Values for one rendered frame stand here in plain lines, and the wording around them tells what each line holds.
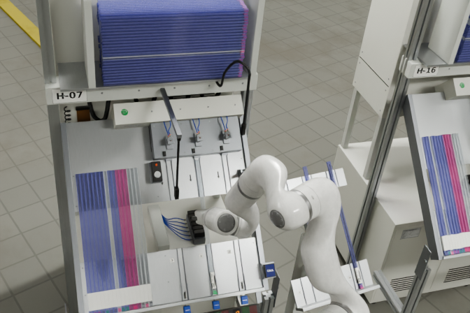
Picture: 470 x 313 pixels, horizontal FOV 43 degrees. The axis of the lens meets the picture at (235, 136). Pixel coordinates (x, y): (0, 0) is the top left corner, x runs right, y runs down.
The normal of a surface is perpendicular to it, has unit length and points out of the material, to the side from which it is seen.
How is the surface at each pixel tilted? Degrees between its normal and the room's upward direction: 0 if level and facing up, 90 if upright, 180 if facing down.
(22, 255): 0
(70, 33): 90
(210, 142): 44
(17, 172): 0
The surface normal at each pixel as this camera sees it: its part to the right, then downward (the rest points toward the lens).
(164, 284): 0.26, -0.19
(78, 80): 0.09, -0.82
